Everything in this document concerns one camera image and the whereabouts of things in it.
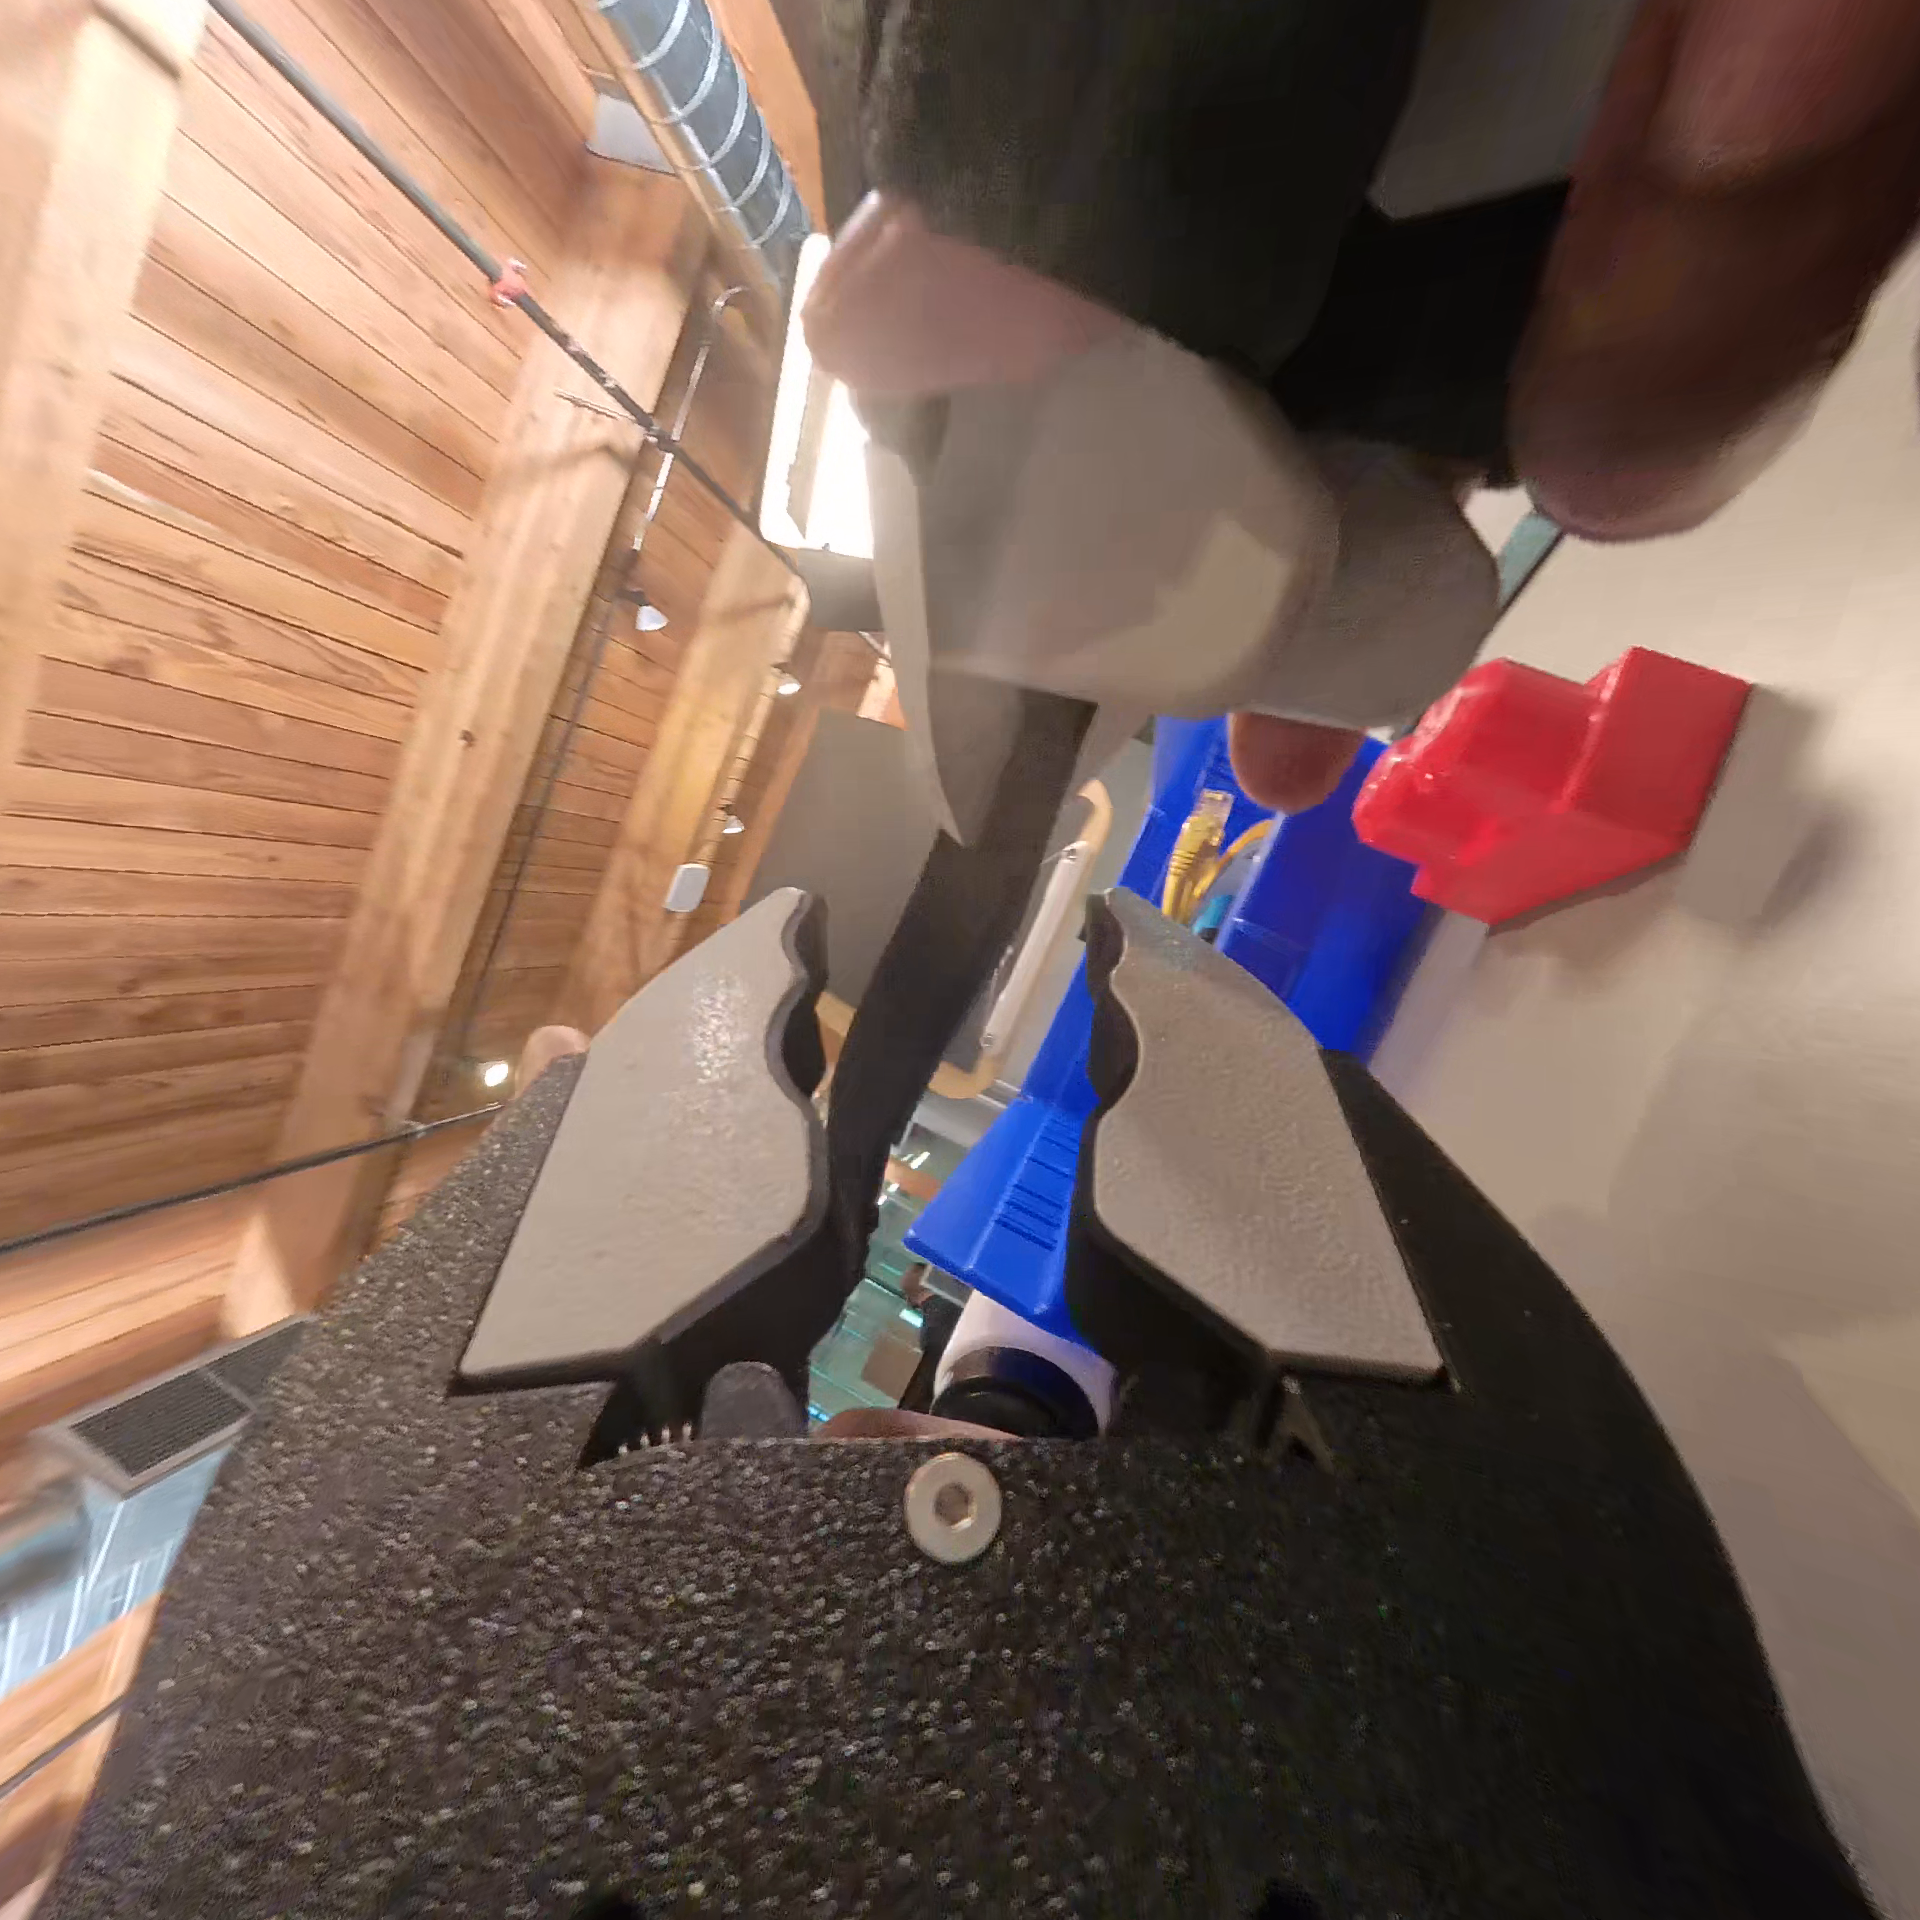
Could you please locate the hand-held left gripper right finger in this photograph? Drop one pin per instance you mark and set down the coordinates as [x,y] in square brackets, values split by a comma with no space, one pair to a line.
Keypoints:
[1245,1201]

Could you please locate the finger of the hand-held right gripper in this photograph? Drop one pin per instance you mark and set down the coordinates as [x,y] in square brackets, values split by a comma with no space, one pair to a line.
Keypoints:
[919,600]

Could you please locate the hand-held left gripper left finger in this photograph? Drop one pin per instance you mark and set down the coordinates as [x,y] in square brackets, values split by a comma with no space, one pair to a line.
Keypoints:
[660,1170]

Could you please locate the person's right hand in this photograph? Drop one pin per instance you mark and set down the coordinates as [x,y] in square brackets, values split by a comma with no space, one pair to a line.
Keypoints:
[1725,254]

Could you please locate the bright window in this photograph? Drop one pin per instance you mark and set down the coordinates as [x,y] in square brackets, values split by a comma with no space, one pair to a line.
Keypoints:
[819,435]

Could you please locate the blue plastic bin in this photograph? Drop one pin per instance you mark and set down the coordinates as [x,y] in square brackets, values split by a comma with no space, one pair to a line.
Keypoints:
[1321,930]

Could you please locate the white and black cylinder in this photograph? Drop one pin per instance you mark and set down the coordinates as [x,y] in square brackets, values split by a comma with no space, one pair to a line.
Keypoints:
[1035,1388]

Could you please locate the red stepped block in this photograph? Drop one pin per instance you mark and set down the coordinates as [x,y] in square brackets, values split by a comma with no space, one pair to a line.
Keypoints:
[1560,795]

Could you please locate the red pipe clamp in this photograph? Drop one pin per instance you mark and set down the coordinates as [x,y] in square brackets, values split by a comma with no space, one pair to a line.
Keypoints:
[512,280]

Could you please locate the metal vent grille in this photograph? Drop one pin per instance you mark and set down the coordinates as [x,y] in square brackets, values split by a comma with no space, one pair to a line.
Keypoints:
[172,1411]

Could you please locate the black ceiling pipe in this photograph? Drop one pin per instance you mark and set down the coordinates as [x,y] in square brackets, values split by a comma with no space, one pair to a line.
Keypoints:
[434,224]

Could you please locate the white wall sensor box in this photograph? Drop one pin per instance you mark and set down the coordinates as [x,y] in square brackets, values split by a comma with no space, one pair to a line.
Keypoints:
[689,889]

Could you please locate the silver ceiling duct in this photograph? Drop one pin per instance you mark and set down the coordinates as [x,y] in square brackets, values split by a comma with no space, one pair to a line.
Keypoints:
[721,104]

